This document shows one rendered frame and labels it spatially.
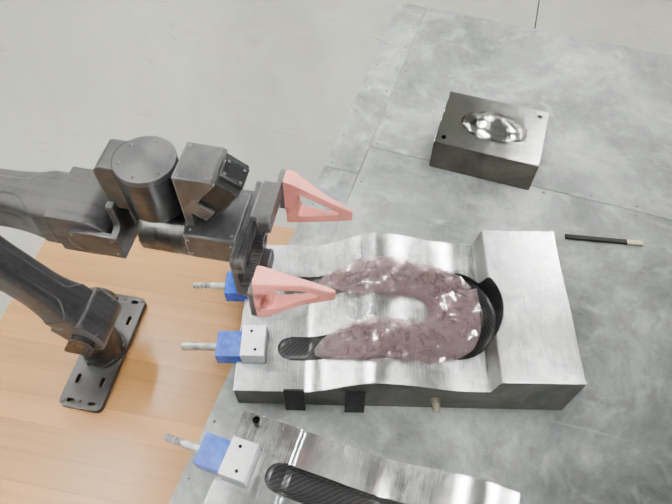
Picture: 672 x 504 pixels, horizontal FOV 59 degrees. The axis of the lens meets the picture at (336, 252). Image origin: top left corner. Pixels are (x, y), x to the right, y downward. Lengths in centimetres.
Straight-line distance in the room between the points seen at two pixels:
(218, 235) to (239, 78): 212
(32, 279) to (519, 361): 67
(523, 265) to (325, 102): 168
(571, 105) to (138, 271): 96
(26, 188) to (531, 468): 76
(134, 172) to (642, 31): 286
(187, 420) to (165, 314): 19
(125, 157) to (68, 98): 221
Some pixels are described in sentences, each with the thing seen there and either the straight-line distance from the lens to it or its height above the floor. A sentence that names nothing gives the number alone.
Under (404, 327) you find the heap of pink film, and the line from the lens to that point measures 88.
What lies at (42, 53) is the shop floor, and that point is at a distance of 305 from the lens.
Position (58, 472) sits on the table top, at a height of 80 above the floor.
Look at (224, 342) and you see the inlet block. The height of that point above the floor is 87.
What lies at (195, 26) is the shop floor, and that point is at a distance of 298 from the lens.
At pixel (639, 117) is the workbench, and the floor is 80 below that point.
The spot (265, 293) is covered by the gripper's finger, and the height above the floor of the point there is 122.
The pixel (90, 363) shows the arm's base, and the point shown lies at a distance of 103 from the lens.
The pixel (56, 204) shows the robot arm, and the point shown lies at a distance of 64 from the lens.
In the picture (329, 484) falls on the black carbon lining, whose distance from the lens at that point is 83.
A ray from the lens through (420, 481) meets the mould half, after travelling 81.
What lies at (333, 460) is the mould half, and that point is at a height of 89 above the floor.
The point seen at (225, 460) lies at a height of 92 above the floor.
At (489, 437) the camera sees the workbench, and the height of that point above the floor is 80.
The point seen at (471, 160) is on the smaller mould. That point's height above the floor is 84.
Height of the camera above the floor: 169
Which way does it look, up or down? 57 degrees down
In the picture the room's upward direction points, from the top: straight up
